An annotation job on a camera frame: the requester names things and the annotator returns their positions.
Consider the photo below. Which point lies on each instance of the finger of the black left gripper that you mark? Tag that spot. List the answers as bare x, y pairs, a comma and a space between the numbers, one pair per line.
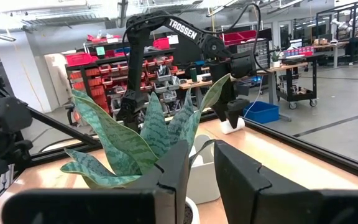
221, 110
237, 110

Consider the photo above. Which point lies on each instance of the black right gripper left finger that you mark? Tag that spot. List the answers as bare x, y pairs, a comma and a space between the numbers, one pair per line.
172, 174

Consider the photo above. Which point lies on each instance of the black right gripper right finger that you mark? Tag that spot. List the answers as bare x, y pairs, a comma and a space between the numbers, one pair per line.
247, 193

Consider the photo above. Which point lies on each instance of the white plastic pill bottle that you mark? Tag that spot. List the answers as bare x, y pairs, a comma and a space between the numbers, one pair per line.
225, 128

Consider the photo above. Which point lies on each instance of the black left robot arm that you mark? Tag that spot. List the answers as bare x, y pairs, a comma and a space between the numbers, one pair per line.
182, 29

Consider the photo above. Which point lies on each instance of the blue floor bin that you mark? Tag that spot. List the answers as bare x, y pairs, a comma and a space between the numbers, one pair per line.
261, 112

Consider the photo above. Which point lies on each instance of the white round plant pot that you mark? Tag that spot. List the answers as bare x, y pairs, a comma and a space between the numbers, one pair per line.
196, 214

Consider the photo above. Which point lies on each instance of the small potted plant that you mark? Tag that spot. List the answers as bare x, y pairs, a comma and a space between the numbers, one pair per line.
275, 60

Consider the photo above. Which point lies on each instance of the wooden workbench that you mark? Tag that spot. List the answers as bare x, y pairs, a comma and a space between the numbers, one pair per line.
284, 67

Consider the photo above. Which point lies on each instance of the black wheeled cart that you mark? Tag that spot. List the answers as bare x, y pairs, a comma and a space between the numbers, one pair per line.
297, 93

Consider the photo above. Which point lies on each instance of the green snake plant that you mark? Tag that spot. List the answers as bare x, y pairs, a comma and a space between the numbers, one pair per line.
120, 140

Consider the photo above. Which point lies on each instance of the shelving with red bins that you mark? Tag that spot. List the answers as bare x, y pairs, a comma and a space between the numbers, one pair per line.
104, 71

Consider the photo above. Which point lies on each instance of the white metal corner bracket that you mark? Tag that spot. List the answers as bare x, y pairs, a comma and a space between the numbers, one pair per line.
7, 175

